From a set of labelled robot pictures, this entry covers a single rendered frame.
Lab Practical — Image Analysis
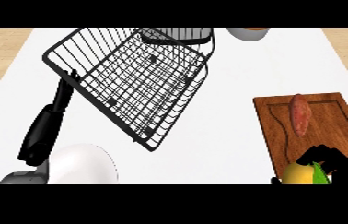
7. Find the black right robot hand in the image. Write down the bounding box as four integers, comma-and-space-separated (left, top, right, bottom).
271, 144, 348, 185

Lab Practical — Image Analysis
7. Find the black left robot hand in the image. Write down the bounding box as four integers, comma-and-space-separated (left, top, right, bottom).
17, 68, 82, 168

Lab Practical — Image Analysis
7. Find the yellow lemon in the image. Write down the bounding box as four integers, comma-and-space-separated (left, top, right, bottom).
281, 160, 322, 185

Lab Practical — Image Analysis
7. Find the brown wooden cutting board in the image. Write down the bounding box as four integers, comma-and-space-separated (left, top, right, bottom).
253, 91, 348, 181

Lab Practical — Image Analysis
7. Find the green vegetable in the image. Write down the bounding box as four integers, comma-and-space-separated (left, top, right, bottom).
312, 160, 334, 185

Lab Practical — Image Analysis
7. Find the reddish sweet potato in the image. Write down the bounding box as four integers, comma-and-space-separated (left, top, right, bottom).
288, 93, 315, 138

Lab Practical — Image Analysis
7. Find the grey round cup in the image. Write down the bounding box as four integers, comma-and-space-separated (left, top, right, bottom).
226, 27, 272, 42

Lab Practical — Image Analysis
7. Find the black wire tiered basket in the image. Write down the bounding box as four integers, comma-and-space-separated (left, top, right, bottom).
42, 27, 219, 153

